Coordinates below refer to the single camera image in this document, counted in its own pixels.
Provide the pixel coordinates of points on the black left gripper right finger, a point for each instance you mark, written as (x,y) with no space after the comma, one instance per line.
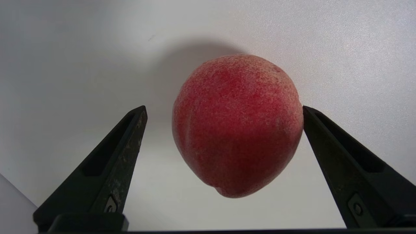
(354,175)

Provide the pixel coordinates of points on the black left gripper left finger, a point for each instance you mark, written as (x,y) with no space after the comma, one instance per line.
(107,175)

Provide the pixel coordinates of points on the red yellow peach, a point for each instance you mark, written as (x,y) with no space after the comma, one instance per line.
(237,125)

